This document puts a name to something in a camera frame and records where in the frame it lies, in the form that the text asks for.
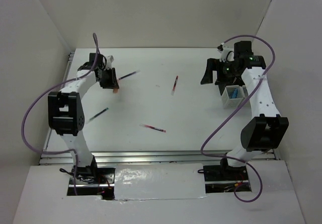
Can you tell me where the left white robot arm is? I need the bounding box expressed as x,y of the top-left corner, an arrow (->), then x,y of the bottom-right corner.
48,53 -> 119,183

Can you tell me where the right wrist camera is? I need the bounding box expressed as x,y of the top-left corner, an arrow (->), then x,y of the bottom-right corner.
217,43 -> 233,62

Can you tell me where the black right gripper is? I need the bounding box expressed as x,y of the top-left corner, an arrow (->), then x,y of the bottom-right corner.
200,57 -> 239,85

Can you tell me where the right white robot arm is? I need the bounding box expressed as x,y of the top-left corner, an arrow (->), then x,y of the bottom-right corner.
200,41 -> 289,180

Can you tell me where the white foil cover board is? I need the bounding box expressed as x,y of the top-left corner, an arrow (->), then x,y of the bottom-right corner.
114,164 -> 206,200

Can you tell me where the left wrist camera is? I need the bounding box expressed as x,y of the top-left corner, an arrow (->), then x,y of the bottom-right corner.
104,55 -> 114,70

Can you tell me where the red gel pen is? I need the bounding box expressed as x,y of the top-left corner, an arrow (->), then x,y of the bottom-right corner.
140,124 -> 166,133
171,76 -> 179,96

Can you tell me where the white mesh organizer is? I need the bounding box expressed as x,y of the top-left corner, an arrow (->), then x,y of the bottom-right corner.
221,85 -> 248,109

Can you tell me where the dark purple gel pen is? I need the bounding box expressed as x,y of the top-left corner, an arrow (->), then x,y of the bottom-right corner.
118,70 -> 140,80

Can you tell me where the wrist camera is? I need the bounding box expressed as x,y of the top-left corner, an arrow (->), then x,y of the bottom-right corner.
104,55 -> 114,70
217,43 -> 233,62

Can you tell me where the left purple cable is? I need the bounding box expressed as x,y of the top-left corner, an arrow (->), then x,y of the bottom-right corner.
22,32 -> 101,197

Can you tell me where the purple cable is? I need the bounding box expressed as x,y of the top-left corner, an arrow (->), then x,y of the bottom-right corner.
22,32 -> 101,197
201,34 -> 276,203

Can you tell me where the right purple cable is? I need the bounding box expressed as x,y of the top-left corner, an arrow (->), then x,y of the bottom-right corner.
201,34 -> 276,203

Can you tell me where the blue lead case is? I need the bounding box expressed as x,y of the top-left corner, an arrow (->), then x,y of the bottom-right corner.
231,89 -> 238,99

